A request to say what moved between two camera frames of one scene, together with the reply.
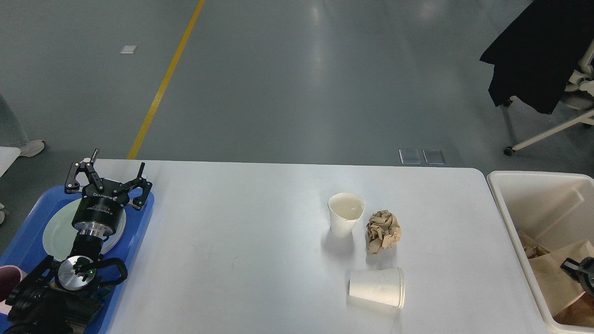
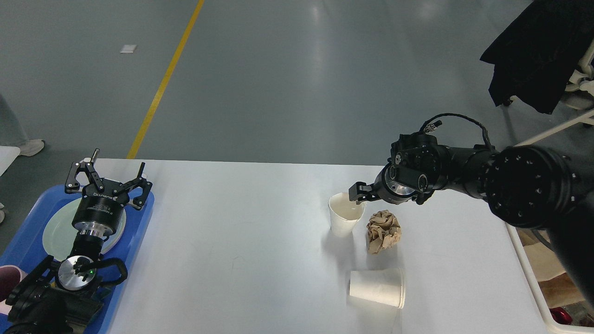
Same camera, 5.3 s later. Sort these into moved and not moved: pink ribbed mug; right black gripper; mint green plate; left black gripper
Moved: right black gripper
Not moved: left black gripper; pink ribbed mug; mint green plate
